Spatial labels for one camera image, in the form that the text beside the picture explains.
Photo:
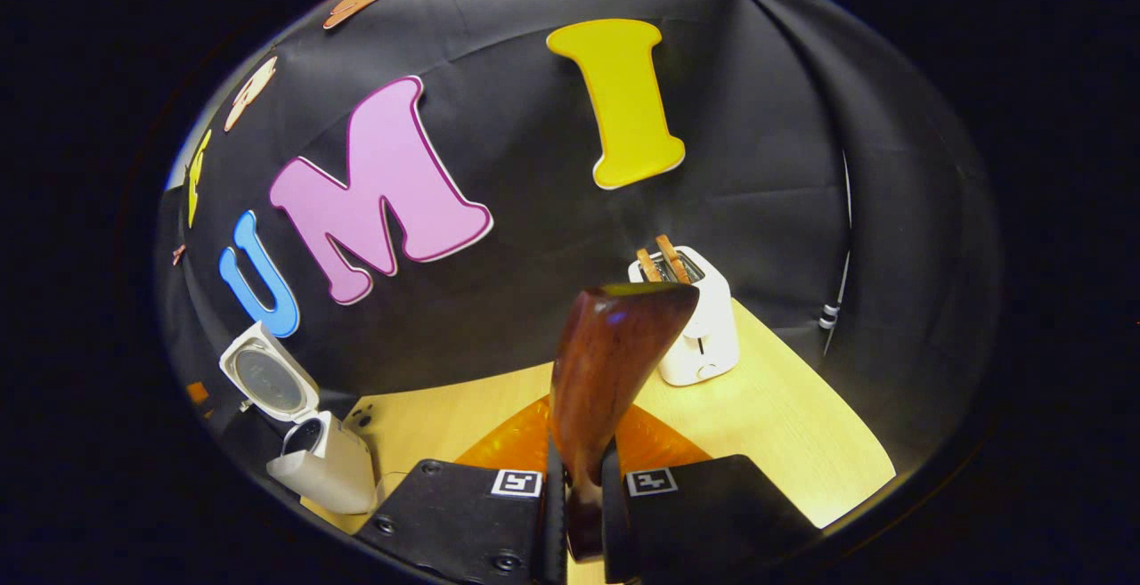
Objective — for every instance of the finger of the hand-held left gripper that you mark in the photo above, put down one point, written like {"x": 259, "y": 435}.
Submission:
{"x": 198, "y": 393}

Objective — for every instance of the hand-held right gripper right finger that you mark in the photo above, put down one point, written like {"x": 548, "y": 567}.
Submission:
{"x": 704, "y": 514}

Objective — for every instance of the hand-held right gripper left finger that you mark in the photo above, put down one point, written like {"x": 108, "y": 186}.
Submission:
{"x": 463, "y": 514}

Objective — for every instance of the white rice cooker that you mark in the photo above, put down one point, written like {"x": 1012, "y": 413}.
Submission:
{"x": 329, "y": 469}

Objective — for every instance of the wooden spoon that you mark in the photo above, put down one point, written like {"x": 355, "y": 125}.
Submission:
{"x": 606, "y": 371}

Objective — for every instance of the white toaster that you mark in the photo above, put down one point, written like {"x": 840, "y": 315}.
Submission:
{"x": 708, "y": 336}

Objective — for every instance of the toast slice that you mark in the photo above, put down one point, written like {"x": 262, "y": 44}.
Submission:
{"x": 674, "y": 260}
{"x": 648, "y": 266}

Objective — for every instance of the black backdrop cloth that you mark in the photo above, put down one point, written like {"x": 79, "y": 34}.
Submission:
{"x": 534, "y": 211}

